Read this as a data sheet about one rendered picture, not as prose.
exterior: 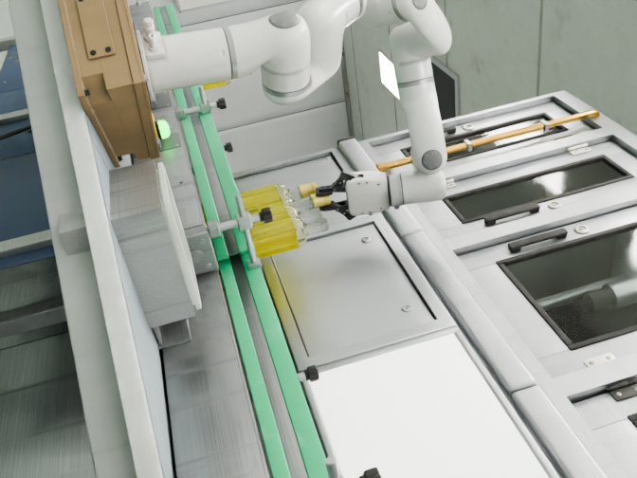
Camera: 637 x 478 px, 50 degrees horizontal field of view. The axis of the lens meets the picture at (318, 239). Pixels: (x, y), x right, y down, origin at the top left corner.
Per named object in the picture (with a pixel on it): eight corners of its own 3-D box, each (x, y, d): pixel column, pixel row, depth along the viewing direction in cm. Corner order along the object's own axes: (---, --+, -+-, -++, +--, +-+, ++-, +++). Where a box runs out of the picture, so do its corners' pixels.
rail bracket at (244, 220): (222, 278, 137) (282, 262, 139) (202, 208, 128) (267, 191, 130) (219, 270, 140) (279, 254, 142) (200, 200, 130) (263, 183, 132)
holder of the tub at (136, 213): (158, 352, 119) (203, 339, 121) (110, 220, 104) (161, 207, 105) (153, 294, 133) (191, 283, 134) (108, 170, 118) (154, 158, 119)
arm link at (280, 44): (217, 11, 126) (301, 0, 129) (224, 73, 136) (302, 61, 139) (228, 40, 120) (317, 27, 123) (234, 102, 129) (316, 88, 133)
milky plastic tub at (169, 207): (153, 329, 116) (204, 315, 118) (112, 218, 104) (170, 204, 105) (147, 271, 131) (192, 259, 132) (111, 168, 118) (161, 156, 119)
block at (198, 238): (185, 281, 135) (220, 271, 136) (172, 242, 130) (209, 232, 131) (183, 270, 138) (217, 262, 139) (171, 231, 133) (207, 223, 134)
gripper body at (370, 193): (393, 199, 170) (348, 205, 171) (390, 163, 164) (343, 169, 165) (396, 216, 164) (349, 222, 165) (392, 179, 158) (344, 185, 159)
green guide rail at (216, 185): (209, 231, 136) (248, 222, 137) (208, 228, 136) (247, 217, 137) (153, 9, 279) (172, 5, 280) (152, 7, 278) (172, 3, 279)
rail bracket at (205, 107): (177, 121, 180) (227, 110, 182) (171, 96, 176) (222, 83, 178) (176, 116, 184) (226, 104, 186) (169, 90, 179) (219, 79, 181)
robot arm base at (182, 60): (138, 54, 113) (231, 40, 116) (127, 2, 119) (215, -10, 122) (152, 117, 126) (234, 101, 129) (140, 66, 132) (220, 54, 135)
